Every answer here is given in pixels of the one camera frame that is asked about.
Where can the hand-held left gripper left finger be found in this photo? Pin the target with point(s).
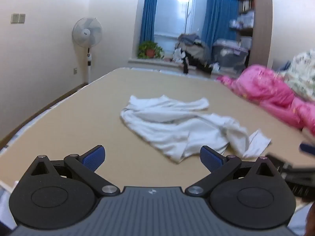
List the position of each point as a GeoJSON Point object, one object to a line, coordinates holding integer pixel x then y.
{"type": "Point", "coordinates": [94, 156]}

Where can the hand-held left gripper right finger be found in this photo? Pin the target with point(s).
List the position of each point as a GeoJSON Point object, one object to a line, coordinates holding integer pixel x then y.
{"type": "Point", "coordinates": [210, 157]}

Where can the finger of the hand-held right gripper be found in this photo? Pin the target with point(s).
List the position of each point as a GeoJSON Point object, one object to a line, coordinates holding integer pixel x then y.
{"type": "Point", "coordinates": [278, 161]}
{"type": "Point", "coordinates": [307, 148]}

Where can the white shirt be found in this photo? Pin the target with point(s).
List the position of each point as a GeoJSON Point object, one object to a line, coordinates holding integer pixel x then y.
{"type": "Point", "coordinates": [177, 125]}

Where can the pile of clothes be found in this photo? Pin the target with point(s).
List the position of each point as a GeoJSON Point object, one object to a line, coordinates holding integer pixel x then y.
{"type": "Point", "coordinates": [190, 41]}

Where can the pink floral quilt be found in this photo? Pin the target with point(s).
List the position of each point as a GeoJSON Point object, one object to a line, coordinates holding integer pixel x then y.
{"type": "Point", "coordinates": [270, 91]}

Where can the pale floral quilt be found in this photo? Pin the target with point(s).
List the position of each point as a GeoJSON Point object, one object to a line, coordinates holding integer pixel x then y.
{"type": "Point", "coordinates": [302, 68]}

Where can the black garment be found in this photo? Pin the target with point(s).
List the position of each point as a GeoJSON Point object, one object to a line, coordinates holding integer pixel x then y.
{"type": "Point", "coordinates": [196, 64]}

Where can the grey plastic storage bin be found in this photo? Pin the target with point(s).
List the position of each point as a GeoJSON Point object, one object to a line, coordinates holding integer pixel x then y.
{"type": "Point", "coordinates": [230, 55]}

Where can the white crumpled cloth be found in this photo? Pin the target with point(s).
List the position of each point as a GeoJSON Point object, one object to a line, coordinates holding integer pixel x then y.
{"type": "Point", "coordinates": [177, 55]}

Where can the potted green plant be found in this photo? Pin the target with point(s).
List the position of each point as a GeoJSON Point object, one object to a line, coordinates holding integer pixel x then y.
{"type": "Point", "coordinates": [149, 50]}

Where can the white standing fan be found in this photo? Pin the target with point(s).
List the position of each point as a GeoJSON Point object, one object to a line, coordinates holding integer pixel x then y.
{"type": "Point", "coordinates": [86, 32]}

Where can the wooden wardrobe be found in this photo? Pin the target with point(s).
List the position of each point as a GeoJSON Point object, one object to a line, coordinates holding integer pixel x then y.
{"type": "Point", "coordinates": [263, 29]}

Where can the window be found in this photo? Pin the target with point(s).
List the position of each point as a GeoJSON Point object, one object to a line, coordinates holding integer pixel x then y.
{"type": "Point", "coordinates": [177, 14]}

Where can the wall socket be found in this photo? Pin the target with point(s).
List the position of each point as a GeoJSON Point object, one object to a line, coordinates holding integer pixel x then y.
{"type": "Point", "coordinates": [75, 70]}

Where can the wall switch plate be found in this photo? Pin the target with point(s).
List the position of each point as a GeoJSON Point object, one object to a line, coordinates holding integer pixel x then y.
{"type": "Point", "coordinates": [15, 18]}
{"type": "Point", "coordinates": [22, 18]}

